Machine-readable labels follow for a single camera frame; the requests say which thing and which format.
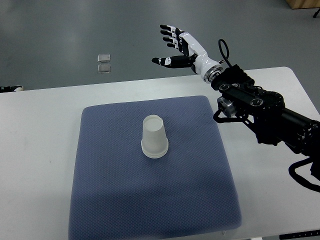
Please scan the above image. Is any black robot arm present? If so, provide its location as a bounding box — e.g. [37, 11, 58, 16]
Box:
[210, 49, 320, 158]

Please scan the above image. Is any black tripod leg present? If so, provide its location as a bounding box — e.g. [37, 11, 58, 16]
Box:
[312, 8, 320, 18]

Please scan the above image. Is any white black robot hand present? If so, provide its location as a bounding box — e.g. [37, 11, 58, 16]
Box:
[152, 24, 223, 84]

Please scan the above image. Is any upper metal floor plate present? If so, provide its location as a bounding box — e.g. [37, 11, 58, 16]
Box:
[97, 53, 111, 63]

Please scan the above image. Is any wooden box corner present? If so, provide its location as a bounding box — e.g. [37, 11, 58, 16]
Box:
[286, 0, 320, 10]

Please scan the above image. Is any black label strip bottom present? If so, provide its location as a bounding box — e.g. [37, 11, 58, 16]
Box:
[279, 229, 320, 240]

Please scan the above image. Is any white paper cup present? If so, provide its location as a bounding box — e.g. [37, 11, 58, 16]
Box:
[141, 114, 169, 153]
[141, 144, 169, 159]

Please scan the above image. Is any blue textured mat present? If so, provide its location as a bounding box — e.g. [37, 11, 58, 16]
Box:
[68, 95, 242, 240]

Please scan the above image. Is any black object at left edge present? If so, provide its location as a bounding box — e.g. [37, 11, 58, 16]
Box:
[0, 85, 24, 93]

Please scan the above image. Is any black cable loop lower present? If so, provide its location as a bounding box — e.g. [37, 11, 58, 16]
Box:
[288, 157, 320, 193]

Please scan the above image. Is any white paper cup on mat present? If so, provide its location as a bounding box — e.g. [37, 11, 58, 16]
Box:
[141, 144, 169, 159]

